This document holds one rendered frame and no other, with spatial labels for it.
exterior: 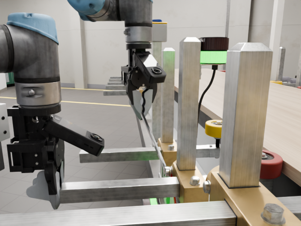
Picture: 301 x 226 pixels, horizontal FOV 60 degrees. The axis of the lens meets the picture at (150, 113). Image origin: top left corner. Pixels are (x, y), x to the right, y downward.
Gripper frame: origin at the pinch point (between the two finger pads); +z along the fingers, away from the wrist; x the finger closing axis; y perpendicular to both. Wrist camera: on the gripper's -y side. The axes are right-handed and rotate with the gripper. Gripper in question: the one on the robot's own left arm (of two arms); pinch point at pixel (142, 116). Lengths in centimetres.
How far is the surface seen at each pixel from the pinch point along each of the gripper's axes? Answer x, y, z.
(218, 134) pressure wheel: -19.6, -10.0, 5.3
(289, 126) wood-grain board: -40.3, -17.2, 3.6
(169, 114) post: -9.0, 0.2, 0.4
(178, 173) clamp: 2.4, -23.8, 6.6
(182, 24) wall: -354, 530, -81
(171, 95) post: -9.6, 0.0, -5.3
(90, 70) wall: -155, 719, 41
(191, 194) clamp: 3.3, -29.6, 8.1
